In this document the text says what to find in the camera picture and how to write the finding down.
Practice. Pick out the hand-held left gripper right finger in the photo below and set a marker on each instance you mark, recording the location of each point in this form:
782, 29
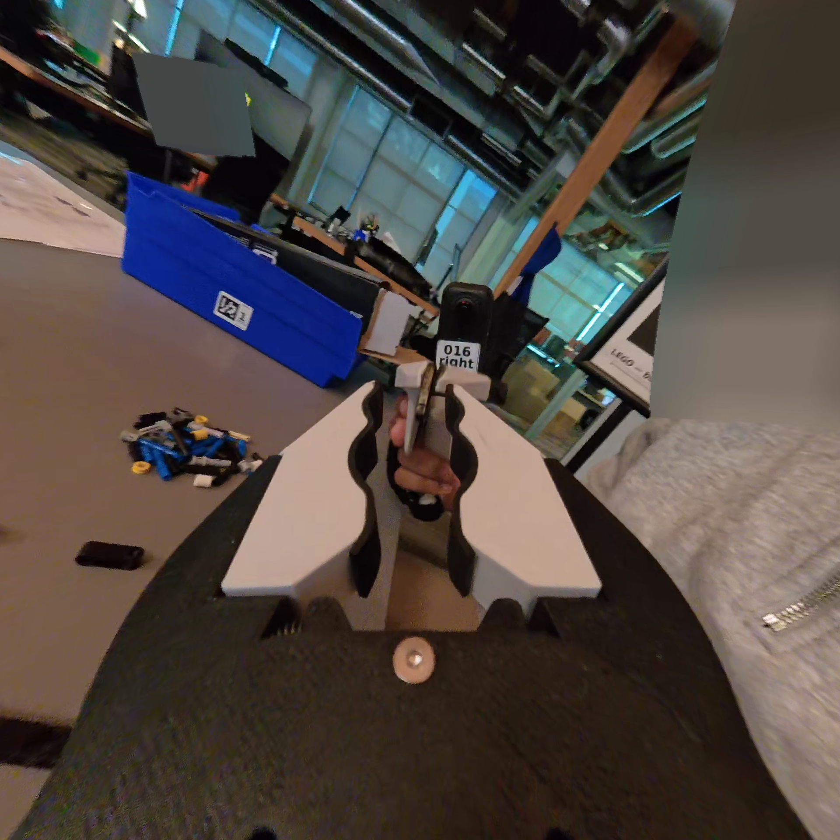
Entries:
525, 518

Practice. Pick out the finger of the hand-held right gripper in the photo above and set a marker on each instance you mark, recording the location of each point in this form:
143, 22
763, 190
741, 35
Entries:
469, 380
410, 394

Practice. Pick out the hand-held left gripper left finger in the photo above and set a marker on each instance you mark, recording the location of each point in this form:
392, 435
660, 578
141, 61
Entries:
295, 512

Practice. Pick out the pile of small blue lego pins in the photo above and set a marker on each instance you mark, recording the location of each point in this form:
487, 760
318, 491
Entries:
184, 449

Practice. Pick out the small black lego piece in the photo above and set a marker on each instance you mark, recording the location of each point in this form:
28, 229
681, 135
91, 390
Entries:
110, 555

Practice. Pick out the person's right hand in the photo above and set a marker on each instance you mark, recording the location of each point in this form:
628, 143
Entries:
426, 476

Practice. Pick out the blue cloth flag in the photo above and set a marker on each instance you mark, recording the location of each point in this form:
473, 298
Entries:
541, 253

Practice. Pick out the framed sign board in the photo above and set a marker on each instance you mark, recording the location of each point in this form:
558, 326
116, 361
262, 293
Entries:
630, 354

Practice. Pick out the blue plastic bin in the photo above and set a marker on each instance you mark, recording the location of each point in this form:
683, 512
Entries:
262, 295

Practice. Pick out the wooden beam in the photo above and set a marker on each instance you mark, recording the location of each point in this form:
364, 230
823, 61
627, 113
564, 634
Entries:
604, 144

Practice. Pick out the grey zip hoodie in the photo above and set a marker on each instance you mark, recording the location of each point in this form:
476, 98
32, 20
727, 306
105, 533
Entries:
735, 590

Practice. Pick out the printed paper sheet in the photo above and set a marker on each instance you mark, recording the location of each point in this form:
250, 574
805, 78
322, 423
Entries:
52, 210

